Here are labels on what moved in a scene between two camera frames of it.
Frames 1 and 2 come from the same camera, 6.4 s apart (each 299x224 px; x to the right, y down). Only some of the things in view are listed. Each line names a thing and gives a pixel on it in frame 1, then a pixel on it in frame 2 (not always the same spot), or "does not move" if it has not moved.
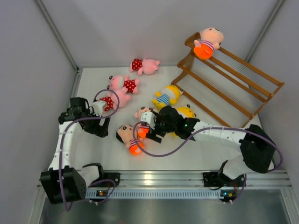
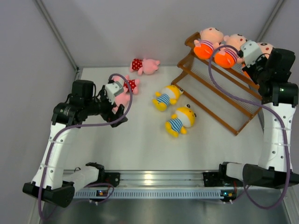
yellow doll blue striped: [169, 96] does not move
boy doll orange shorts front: [126, 134] → [245, 73]
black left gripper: [100, 130] → [109, 116]
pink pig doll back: [145, 66] does not move
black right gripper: [153, 133] → [262, 59]
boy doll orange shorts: [143, 127] → [227, 57]
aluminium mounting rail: [79, 180] does not move
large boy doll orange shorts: [210, 38] does not move
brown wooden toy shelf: [218, 84] does not move
